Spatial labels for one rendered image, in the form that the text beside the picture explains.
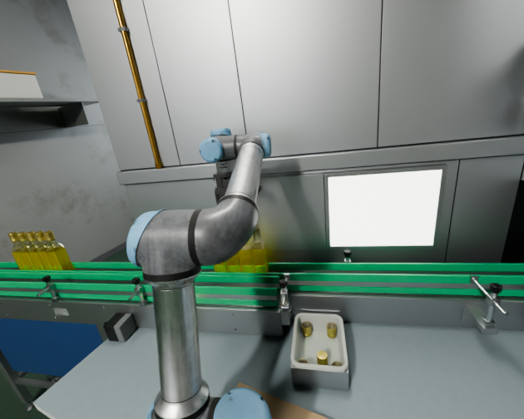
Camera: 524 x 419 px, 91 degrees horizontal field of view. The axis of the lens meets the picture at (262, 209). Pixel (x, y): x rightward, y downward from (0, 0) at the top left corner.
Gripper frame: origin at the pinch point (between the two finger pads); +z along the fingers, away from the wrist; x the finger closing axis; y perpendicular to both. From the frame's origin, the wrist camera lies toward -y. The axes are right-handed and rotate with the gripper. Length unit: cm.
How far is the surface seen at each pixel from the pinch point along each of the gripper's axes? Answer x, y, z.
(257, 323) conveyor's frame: 15.7, -5.5, 36.9
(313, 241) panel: -11.7, -27.6, 16.2
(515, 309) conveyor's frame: 7, -94, 34
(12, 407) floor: 15, 168, 118
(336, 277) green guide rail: 4.5, -36.0, 23.1
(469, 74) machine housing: -14, -80, -42
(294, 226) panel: -11.7, -20.1, 8.8
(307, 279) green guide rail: 4.5, -25.0, 24.4
